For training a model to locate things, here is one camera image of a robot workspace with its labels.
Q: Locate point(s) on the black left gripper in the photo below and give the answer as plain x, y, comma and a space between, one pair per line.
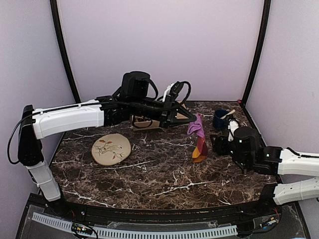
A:
171, 120

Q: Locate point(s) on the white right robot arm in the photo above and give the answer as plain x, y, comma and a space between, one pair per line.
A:
243, 145

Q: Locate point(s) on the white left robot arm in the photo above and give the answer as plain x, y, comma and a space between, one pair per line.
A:
38, 124

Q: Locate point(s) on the black front rail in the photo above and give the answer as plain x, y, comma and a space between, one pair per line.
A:
236, 213

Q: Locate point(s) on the black left frame post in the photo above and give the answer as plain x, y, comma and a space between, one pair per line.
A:
63, 50

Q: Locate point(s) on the round beige plate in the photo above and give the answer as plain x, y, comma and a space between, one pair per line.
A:
111, 149

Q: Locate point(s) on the black frame post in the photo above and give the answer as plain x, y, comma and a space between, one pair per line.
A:
258, 51
63, 50

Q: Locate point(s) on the white slotted cable duct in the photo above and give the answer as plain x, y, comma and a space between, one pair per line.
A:
135, 231

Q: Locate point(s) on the purple maroon striped sock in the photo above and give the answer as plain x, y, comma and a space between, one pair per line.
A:
201, 150

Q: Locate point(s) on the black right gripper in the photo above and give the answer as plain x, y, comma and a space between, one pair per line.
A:
219, 146

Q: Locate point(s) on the wooden compartment tray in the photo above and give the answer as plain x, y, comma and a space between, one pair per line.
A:
147, 123

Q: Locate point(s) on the black right frame post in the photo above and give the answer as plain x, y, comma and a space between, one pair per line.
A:
258, 51

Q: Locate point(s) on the blue enamel mug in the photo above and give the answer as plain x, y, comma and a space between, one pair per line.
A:
218, 122

